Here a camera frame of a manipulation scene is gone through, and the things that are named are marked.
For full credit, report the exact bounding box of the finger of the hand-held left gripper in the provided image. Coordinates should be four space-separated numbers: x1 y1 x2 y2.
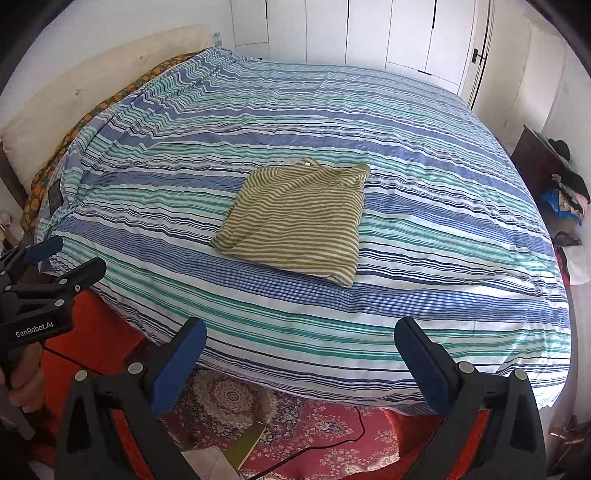
4 256 108 309
0 235 65 278

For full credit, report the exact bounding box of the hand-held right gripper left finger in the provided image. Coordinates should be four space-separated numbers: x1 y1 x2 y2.
54 318 208 480

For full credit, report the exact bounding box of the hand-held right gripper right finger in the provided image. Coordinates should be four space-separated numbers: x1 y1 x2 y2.
394 316 542 480

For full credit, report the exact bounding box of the green striped cardigan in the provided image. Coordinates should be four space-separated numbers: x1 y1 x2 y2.
210 158 372 289

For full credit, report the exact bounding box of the pile of clothes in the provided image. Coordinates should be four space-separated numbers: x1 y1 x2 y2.
538 138 591 227

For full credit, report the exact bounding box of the person's left hand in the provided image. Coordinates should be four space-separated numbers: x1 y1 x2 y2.
6 344 47 409

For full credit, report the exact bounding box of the white paper sheet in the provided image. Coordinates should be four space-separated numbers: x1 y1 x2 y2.
180 443 238 480

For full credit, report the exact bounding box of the green notebook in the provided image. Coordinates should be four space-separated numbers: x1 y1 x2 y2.
224 422 267 469

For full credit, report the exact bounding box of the red patterned rug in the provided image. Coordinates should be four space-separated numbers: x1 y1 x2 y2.
157 367 416 480

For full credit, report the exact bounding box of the blue green striped bed sheet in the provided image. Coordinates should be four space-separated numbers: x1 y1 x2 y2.
34 46 575 409

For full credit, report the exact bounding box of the orange patterned cloth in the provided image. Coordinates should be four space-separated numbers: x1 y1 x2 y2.
21 53 199 232

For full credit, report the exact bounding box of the dark wooden nightstand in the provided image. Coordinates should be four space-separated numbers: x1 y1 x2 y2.
510 124 566 204

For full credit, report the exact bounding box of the white wardrobe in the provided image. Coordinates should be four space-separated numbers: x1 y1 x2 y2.
228 0 481 93

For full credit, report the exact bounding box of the black cable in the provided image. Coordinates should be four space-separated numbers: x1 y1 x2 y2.
240 405 366 480

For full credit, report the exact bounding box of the pale bag with black strap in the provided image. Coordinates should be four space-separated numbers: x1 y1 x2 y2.
551 231 589 287

